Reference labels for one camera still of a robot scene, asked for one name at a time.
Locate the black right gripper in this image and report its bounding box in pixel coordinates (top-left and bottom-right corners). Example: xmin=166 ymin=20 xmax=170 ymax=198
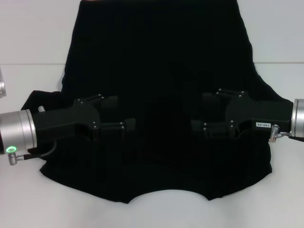
xmin=190 ymin=88 xmax=295 ymax=141

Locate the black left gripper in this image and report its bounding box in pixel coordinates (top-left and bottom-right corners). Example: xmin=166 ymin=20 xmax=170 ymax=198
xmin=30 ymin=94 xmax=137 ymax=144

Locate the black t-shirt with FREE print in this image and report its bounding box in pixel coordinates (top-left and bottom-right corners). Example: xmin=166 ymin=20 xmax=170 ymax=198
xmin=20 ymin=0 xmax=295 ymax=205

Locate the right arm cable with plugs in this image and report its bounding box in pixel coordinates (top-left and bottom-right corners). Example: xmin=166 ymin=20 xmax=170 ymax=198
xmin=267 ymin=123 xmax=293 ymax=143

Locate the arm cable with plugs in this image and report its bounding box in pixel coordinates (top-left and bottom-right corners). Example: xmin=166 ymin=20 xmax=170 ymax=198
xmin=8 ymin=105 xmax=57 ymax=165
xmin=267 ymin=123 xmax=293 ymax=143

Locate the left arm cable with plugs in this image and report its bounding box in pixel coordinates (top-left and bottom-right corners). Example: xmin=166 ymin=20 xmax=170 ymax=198
xmin=8 ymin=105 xmax=57 ymax=165

